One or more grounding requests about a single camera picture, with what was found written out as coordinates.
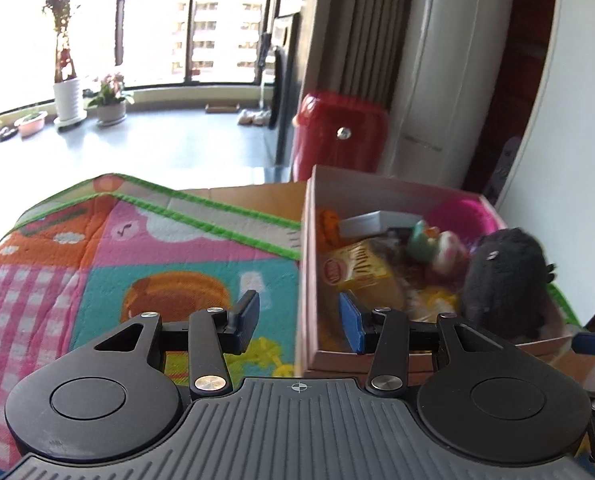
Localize packaged yellow bread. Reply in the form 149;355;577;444
319;237;410;311

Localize black plush toy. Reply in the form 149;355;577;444
460;228;555;342

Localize grey rectangular block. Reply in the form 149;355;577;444
339;210;422;240

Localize pink round toy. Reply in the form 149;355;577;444
406;220;470;278

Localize yellow item in box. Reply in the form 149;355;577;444
408;286;458;323

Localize orange pumpkin toy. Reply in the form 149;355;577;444
316;209;341;252

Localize cardboard box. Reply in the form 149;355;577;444
297;166;572;378

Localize colourful cartoon play mat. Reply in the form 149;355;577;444
0;174;305;476

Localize pink plastic toy mirror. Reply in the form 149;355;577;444
423;198;499;245

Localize white slippers pair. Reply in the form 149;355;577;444
238;110;271;127

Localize pink flower pot plant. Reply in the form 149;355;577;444
87;73;134;127

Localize grey curtain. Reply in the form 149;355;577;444
297;0;411;107

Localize tall white plant pot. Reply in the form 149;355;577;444
53;77;87;128

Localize small pink planter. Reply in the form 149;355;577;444
14;110;48;139

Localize white air conditioner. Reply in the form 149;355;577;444
379;0;513;188

